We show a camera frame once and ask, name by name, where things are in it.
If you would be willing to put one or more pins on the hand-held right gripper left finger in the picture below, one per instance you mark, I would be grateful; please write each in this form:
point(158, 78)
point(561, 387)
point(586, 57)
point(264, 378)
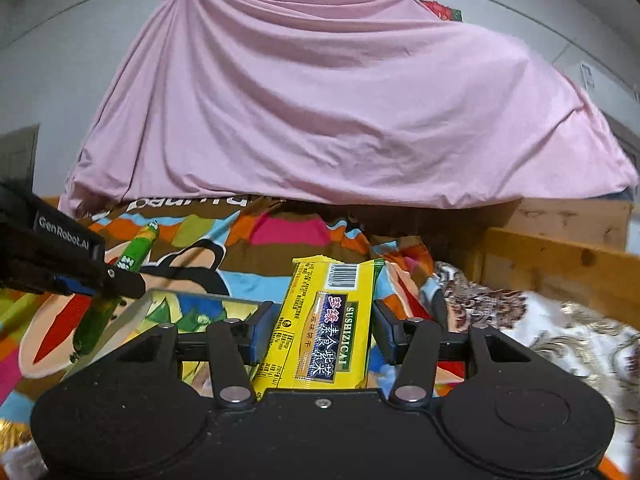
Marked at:
point(262, 332)

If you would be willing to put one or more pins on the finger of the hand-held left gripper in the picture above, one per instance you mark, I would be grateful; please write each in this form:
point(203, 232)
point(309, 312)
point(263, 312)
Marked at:
point(125, 282)

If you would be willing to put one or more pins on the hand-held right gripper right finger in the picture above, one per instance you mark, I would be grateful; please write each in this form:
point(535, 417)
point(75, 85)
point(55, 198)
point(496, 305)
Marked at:
point(382, 332)

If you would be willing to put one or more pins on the green sausage stick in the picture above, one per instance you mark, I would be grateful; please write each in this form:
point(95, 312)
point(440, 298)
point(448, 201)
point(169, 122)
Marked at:
point(140, 247)

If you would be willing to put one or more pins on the yellow snack packet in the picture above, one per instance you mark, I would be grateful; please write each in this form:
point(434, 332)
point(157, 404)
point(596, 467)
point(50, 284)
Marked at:
point(325, 320)

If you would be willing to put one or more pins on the grey door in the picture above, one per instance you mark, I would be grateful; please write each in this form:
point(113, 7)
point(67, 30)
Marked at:
point(17, 157)

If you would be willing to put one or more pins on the colourful cartoon printed blanket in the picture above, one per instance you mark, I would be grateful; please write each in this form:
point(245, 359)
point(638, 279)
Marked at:
point(280, 230)

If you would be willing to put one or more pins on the floral satin quilt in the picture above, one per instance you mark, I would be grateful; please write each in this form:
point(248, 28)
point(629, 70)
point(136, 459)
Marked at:
point(550, 320)

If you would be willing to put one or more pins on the wooden board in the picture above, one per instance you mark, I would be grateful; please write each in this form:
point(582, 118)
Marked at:
point(565, 220)

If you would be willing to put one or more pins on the pink bed sheet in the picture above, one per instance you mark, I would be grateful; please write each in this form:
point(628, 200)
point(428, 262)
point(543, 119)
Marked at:
point(325, 110)

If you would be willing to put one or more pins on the red printed cloth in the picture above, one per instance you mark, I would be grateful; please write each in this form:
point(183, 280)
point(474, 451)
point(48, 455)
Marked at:
point(442, 10)

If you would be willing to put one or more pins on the wooden bed rail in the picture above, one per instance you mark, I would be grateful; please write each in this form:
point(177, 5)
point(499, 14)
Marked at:
point(550, 260)

